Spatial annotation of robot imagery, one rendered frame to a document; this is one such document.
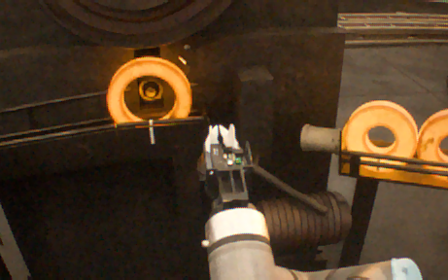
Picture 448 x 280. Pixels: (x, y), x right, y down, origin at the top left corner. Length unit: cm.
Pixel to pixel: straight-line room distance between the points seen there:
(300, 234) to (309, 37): 46
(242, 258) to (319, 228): 43
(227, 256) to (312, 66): 60
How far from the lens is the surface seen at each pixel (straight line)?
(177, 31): 82
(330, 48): 101
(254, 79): 87
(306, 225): 92
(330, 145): 88
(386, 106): 84
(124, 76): 88
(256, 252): 54
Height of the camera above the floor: 111
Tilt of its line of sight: 29 degrees down
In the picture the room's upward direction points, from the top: straight up
